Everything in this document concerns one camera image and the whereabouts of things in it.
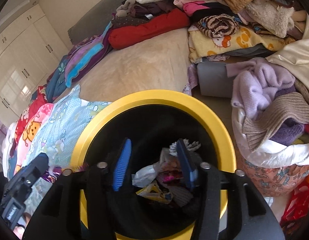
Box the orange purple snack wrapper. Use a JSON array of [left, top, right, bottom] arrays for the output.
[[156, 171, 183, 184]]

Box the beige knit sweater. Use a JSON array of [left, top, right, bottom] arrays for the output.
[[242, 92, 309, 152]]

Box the purple foil candy wrapper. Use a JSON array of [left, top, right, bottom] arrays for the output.
[[41, 165, 62, 184]]

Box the lavender fleece garment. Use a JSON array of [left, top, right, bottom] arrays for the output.
[[226, 57, 295, 120]]

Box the pink cartoon bear blanket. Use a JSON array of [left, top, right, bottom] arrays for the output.
[[13, 103, 54, 175]]

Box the red floral blanket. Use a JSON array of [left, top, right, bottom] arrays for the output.
[[9, 86, 48, 145]]

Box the white printed plastic bag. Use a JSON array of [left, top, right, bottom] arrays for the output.
[[132, 163, 161, 188]]

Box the beige bed sheet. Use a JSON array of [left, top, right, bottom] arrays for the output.
[[78, 28, 191, 102]]

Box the yellow Hello Kitty blanket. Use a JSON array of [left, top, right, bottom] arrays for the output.
[[188, 25, 295, 63]]

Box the yellow white snack bag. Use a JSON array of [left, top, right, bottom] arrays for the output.
[[136, 181, 173, 204]]

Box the grey bed headboard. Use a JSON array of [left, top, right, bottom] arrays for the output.
[[68, 0, 124, 45]]

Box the white wardrobe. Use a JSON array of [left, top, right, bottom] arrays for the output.
[[0, 5, 67, 126]]

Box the cream curtain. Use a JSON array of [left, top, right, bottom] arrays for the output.
[[266, 15, 309, 90]]

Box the red pillow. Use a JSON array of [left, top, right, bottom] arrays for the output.
[[109, 8, 190, 50]]

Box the striped purple blue pillow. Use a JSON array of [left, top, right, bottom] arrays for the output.
[[65, 22, 113, 88]]

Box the light blue Hello Kitty quilt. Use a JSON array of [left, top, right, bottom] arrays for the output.
[[19, 84, 113, 215]]

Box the yellow rimmed black trash bin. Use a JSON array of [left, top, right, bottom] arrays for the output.
[[71, 89, 236, 239]]

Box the blue floral blanket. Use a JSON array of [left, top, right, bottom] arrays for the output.
[[31, 55, 69, 103]]

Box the person's left hand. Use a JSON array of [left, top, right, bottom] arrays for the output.
[[13, 213, 31, 239]]

